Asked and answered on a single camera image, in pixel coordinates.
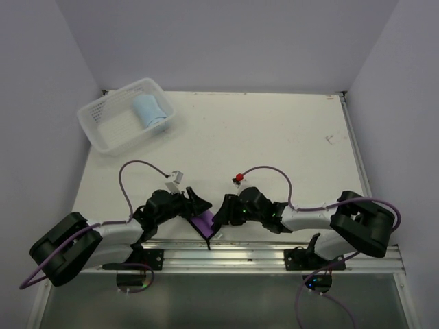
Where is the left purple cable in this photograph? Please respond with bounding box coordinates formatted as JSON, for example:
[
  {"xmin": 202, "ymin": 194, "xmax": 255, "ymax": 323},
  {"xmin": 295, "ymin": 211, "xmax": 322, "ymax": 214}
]
[{"xmin": 19, "ymin": 160, "xmax": 169, "ymax": 292}]

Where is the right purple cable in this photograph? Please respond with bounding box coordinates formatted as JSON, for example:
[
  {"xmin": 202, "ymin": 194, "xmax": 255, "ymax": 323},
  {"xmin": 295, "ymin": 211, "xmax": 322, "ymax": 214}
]
[{"xmin": 241, "ymin": 166, "xmax": 402, "ymax": 329}]

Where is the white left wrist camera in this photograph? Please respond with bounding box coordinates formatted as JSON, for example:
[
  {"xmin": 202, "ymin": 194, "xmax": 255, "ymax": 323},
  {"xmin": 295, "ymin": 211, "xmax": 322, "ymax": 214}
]
[{"xmin": 165, "ymin": 171, "xmax": 183, "ymax": 194}]

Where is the light blue towel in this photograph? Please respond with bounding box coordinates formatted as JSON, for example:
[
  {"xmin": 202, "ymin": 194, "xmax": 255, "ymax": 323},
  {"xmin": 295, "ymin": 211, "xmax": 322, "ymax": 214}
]
[{"xmin": 132, "ymin": 94, "xmax": 168, "ymax": 133}]

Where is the white perforated plastic basket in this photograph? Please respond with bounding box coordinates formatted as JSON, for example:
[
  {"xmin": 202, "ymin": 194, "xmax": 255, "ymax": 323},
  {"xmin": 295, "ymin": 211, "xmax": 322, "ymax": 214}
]
[{"xmin": 77, "ymin": 78, "xmax": 176, "ymax": 156}]

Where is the purple cable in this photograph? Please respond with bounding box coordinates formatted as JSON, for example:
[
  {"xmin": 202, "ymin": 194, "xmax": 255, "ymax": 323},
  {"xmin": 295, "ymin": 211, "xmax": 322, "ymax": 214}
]
[
  {"xmin": 241, "ymin": 166, "xmax": 402, "ymax": 329},
  {"xmin": 19, "ymin": 160, "xmax": 169, "ymax": 292}
]

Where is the red cable connector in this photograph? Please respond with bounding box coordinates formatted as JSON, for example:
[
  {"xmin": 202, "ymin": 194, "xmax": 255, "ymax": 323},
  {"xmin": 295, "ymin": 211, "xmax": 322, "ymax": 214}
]
[{"xmin": 233, "ymin": 173, "xmax": 244, "ymax": 182}]

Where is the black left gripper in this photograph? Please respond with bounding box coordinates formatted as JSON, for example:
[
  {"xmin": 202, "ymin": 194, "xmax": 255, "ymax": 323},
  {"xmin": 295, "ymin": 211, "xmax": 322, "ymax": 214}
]
[{"xmin": 155, "ymin": 186, "xmax": 211, "ymax": 225}]

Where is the dark grey purple cloth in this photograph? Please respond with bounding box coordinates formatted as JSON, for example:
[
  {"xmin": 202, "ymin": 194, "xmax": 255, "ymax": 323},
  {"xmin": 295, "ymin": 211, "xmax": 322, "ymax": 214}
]
[{"xmin": 188, "ymin": 210, "xmax": 221, "ymax": 250}]

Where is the aluminium mounting rail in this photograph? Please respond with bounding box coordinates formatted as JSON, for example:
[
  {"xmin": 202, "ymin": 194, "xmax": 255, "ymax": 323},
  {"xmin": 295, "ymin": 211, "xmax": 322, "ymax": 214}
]
[{"xmin": 44, "ymin": 239, "xmax": 405, "ymax": 275}]

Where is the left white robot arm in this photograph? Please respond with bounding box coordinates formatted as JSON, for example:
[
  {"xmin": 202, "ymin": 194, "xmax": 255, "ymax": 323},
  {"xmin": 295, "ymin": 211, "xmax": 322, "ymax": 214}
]
[{"xmin": 29, "ymin": 187, "xmax": 212, "ymax": 287}]

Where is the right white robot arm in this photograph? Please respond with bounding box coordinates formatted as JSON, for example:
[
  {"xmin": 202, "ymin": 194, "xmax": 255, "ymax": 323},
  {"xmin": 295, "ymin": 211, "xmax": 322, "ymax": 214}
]
[{"xmin": 211, "ymin": 186, "xmax": 401, "ymax": 269}]

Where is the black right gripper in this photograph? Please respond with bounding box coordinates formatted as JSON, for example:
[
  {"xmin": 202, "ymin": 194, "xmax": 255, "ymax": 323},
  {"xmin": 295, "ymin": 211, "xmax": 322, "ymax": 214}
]
[{"xmin": 212, "ymin": 194, "xmax": 263, "ymax": 226}]

